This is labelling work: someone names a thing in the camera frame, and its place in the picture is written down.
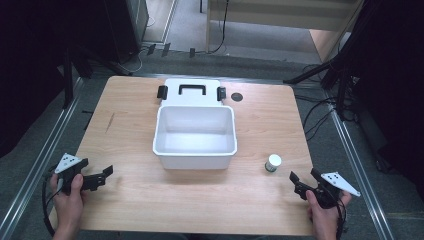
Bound black hanging cable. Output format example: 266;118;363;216
195;0;231;56

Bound black floor cables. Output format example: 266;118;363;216
293;63;359;142

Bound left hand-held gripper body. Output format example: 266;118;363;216
54;153;108;197

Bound person's left hand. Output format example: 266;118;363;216
49;172;85;232

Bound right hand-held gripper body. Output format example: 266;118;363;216
293;171;362;210

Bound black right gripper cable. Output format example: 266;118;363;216
335;198;349;240

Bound black metal stand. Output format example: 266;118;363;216
283;0;378;113

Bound small white green-labelled bottle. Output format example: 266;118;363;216
264;153;283;174

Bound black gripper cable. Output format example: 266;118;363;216
335;198;349;240
41;168;63;237

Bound dark cabinet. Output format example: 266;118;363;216
103;0;150;65

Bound light wooden furniture frame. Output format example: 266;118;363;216
205;0;365;64

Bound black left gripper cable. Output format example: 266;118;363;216
41;168;63;237

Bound white plastic storage box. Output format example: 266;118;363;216
152;78;239;171

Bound black metal post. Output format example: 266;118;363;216
62;49;75;110

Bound person's right hand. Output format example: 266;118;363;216
305;189;353;234

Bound silver metal floor rail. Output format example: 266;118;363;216
0;77;84;240
323;91;396;240

